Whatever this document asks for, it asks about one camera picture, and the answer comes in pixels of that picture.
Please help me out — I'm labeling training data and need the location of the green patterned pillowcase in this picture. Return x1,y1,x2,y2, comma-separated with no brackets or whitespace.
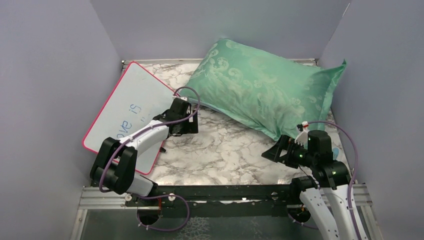
180,39,347,140

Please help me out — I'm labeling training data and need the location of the small blue white packet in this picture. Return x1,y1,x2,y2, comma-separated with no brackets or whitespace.
332,147,340,160

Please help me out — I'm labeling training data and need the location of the pink framed whiteboard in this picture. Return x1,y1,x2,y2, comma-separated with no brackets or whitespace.
81,60,181,176

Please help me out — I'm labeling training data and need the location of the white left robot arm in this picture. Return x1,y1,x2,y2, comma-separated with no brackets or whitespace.
89,97,199,206

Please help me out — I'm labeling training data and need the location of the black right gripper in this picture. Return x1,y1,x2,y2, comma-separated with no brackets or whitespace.
262,133,317,169

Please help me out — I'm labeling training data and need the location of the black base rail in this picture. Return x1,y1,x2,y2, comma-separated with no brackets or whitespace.
125,184,311,222

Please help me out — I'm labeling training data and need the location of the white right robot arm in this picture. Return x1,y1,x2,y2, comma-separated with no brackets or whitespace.
261,130,368,240

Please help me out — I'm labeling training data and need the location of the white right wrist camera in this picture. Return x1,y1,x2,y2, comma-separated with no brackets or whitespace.
294,121,309,146

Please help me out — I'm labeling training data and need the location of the aluminium table edge frame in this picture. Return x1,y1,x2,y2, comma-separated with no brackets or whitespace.
120,58,317,71

